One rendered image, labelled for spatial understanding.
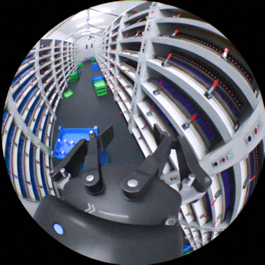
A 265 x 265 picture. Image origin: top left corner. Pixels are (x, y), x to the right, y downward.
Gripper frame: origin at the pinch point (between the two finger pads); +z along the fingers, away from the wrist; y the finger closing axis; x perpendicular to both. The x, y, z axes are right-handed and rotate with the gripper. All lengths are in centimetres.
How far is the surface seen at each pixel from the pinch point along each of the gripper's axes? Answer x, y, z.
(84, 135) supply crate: -9.9, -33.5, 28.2
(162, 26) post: 62, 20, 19
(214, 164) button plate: -14.0, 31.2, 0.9
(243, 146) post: -2.5, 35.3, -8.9
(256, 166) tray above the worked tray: -13, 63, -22
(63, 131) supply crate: -5, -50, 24
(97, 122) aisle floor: -13, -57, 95
